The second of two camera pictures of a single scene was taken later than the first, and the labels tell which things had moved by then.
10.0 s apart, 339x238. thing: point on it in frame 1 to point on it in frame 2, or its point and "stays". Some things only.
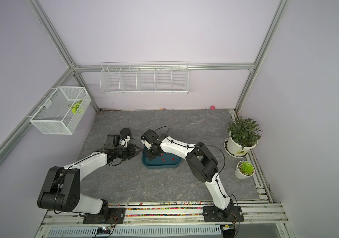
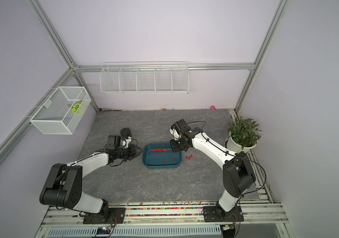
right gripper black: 148,154 to 174,147
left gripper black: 132,151 stays
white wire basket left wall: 63,113 stays
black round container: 125,131 stays
